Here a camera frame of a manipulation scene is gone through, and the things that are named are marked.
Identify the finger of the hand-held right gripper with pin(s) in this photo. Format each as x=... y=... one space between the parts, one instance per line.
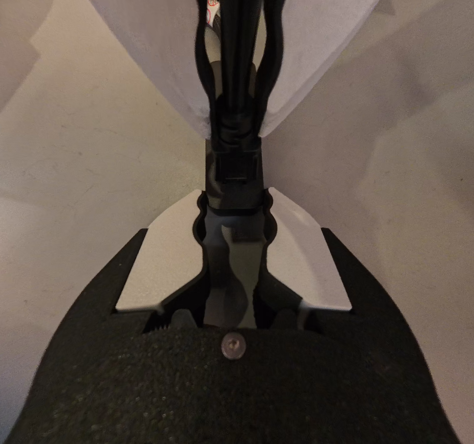
x=333 y=26
x=148 y=26

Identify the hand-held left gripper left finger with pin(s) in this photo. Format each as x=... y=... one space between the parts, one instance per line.
x=163 y=259

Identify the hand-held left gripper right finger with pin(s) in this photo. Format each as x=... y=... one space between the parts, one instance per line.
x=307 y=259

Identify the black power strip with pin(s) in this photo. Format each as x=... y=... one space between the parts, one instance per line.
x=237 y=266

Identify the grey desk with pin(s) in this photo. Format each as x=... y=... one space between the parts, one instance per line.
x=74 y=192

